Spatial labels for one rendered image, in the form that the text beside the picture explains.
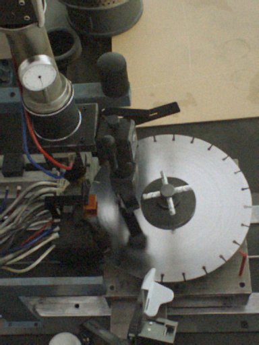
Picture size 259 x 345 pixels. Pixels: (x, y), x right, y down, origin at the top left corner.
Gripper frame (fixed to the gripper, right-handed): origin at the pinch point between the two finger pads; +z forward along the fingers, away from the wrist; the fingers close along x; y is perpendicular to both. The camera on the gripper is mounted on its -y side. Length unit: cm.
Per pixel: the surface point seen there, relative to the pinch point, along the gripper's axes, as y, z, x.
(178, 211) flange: 2.9, 9.6, 14.8
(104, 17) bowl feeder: -30, 69, 37
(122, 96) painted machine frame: -12.5, 21.6, 32.3
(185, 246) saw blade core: 5.5, 4.6, 10.4
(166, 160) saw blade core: -1.9, 20.0, 20.0
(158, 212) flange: -0.8, 8.7, 14.2
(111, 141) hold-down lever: -5.5, -12.5, 38.2
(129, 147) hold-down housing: -3.6, -8.7, 35.8
